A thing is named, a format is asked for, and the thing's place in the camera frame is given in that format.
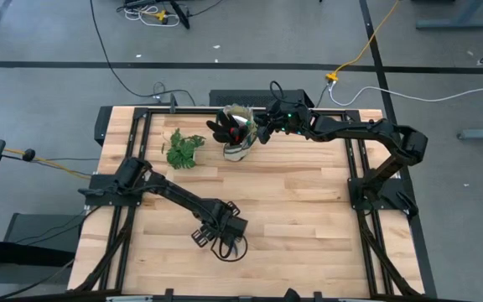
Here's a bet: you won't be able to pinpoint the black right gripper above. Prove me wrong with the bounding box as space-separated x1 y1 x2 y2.
256 100 312 146

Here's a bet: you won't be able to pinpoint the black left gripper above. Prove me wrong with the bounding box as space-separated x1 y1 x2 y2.
190 200 250 248

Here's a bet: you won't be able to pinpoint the beige green-trimmed gardening bag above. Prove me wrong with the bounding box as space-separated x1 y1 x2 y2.
221 103 259 163

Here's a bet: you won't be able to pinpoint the dark green pruning shears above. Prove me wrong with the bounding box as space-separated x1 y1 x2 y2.
223 241 242 258

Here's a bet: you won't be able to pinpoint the red and black gardening glove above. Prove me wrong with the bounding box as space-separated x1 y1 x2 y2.
205 110 245 147

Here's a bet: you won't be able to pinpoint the green plant in white pot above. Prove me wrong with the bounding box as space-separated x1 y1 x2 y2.
161 128 207 170

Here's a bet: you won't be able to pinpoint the black tripod leg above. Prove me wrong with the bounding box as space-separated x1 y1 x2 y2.
168 0 191 30

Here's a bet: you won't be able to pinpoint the dark grey platform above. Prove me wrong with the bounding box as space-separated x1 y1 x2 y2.
0 212 84 299

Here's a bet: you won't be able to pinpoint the grey desk leg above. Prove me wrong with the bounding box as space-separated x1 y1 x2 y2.
415 0 483 31

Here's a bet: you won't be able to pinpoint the black aluminium table frame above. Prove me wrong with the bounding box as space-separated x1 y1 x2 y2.
67 104 439 302

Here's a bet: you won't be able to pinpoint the black clamp handle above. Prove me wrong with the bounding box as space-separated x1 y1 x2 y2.
395 190 419 219
77 187 106 199

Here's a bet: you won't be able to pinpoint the yellow extension cable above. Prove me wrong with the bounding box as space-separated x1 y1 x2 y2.
3 147 91 180
325 0 402 83

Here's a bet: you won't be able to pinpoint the white floor cable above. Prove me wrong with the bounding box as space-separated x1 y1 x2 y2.
328 78 483 108

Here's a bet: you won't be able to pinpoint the white cable bundle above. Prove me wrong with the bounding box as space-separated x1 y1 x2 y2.
122 4 182 29

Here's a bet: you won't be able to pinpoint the black floor cable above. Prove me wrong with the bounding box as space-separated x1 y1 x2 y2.
89 0 197 107

